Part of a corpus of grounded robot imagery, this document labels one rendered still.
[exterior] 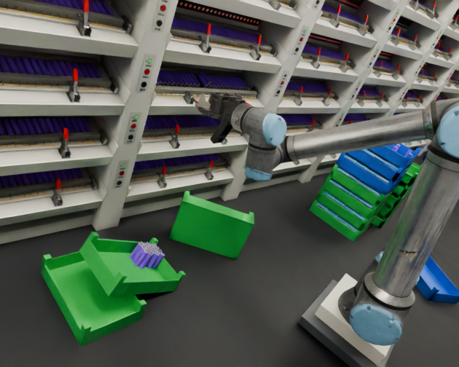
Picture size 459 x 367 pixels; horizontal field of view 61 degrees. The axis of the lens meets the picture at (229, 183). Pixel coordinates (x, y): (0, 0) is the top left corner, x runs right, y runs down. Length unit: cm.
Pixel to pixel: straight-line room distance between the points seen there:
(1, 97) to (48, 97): 12
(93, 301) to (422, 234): 99
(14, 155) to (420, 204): 114
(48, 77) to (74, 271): 63
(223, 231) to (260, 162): 47
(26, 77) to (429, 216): 113
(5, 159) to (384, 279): 114
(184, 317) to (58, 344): 39
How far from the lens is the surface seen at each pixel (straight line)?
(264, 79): 178
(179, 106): 143
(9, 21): 111
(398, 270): 121
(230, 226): 157
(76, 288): 139
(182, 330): 136
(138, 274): 140
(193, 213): 155
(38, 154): 131
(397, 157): 204
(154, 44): 127
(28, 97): 120
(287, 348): 148
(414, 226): 114
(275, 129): 117
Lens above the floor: 105
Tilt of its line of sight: 29 degrees down
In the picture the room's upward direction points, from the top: 23 degrees clockwise
